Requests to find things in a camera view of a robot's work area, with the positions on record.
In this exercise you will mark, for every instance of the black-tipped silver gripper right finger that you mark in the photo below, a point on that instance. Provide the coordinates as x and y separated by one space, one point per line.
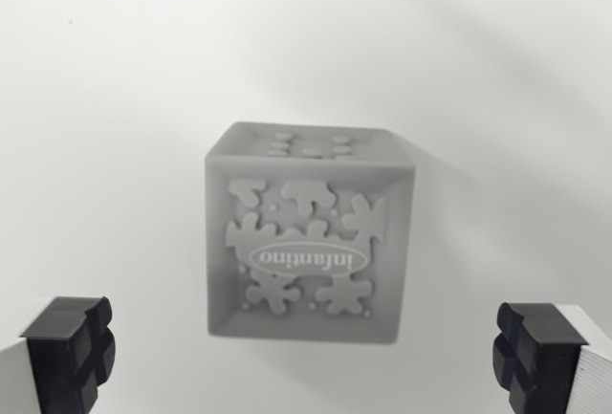
545 366

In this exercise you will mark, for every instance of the black-tipped silver gripper left finger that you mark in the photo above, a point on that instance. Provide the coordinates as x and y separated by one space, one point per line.
57 361

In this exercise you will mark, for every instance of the grey embossed toy cube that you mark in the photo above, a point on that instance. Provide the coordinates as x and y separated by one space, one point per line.
306 251

